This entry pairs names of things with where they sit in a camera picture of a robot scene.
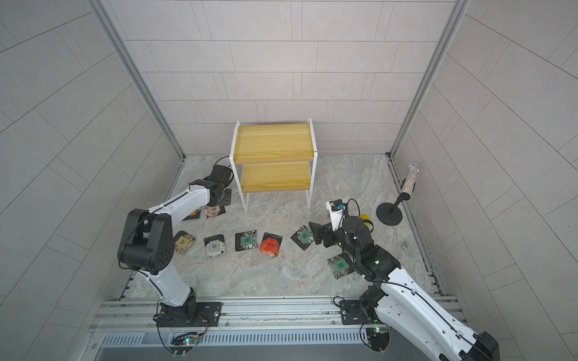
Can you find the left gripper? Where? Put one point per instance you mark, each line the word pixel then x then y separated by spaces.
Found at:
pixel 229 198

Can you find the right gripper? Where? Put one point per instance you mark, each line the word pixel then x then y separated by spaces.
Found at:
pixel 320 230

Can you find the green label tea bag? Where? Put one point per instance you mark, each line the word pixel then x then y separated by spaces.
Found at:
pixel 303 237

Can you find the dark green tea bag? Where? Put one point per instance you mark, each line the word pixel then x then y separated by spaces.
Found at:
pixel 341 265

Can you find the floral tea bag shelf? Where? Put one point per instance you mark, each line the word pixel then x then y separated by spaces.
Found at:
pixel 213 211

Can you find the orange tea bag shelf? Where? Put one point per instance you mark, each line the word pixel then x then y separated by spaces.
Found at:
pixel 194 215

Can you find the red tea bag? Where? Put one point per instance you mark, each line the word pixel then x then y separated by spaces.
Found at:
pixel 270 244

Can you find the black green tea bag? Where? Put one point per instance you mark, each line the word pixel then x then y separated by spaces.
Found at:
pixel 246 240

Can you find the white label tea bag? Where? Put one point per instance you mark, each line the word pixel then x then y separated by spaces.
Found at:
pixel 214 245

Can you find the yellow label tea bag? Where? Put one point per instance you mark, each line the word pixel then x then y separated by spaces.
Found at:
pixel 183 242

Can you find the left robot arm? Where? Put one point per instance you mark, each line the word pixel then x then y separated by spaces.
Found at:
pixel 147 244

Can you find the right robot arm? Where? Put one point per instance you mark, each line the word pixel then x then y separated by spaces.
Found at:
pixel 396 300

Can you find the wooden two-tier shelf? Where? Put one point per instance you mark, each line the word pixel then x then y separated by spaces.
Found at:
pixel 276 157

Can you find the yellow paper piece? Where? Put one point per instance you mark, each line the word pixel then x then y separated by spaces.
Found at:
pixel 365 218

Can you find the right circuit board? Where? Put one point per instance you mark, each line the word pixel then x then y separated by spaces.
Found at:
pixel 377 339

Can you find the circuit board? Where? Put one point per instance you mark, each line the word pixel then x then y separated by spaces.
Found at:
pixel 184 343
pixel 377 339

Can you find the left circuit board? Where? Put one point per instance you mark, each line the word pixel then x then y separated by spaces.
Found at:
pixel 184 343

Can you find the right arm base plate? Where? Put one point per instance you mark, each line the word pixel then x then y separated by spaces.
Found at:
pixel 357 312

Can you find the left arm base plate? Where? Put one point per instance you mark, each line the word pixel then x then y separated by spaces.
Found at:
pixel 202 314

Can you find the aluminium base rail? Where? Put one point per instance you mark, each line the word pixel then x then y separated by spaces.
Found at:
pixel 243 322

